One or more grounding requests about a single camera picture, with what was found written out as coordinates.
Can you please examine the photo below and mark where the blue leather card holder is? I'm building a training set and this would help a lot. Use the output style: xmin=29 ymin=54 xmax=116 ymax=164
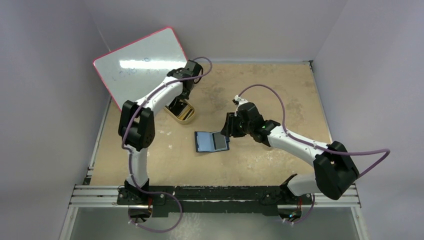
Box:
xmin=194 ymin=131 xmax=230 ymax=153

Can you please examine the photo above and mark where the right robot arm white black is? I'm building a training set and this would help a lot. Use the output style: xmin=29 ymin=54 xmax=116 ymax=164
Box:
xmin=221 ymin=102 xmax=360 ymax=204

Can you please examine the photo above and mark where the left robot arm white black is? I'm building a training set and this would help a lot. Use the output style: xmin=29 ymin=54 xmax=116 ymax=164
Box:
xmin=118 ymin=60 xmax=204 ymax=205

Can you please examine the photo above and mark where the beige oval card tray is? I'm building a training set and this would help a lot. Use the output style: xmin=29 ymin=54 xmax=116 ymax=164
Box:
xmin=164 ymin=99 xmax=196 ymax=125

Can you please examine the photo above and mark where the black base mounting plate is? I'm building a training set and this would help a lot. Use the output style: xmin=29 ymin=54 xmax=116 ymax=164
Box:
xmin=116 ymin=185 xmax=312 ymax=218

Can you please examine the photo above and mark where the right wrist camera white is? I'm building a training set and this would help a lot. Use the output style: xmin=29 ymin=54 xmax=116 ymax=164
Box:
xmin=232 ymin=95 xmax=249 ymax=107

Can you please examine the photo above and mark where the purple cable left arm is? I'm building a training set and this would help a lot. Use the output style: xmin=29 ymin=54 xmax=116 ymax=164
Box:
xmin=121 ymin=56 xmax=213 ymax=234

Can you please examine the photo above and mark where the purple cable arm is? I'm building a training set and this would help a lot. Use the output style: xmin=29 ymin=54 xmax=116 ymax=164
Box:
xmin=121 ymin=56 xmax=213 ymax=234
xmin=237 ymin=84 xmax=391 ymax=226

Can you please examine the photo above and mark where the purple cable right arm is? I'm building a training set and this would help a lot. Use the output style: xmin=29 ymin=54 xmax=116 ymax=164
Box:
xmin=237 ymin=84 xmax=391 ymax=226

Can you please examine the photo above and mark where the whiteboard with pink frame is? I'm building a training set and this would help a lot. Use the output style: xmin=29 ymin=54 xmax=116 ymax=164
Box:
xmin=93 ymin=27 xmax=187 ymax=108

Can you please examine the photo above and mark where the aluminium rail frame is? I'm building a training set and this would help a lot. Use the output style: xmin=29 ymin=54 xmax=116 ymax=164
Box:
xmin=70 ymin=185 xmax=361 ymax=208

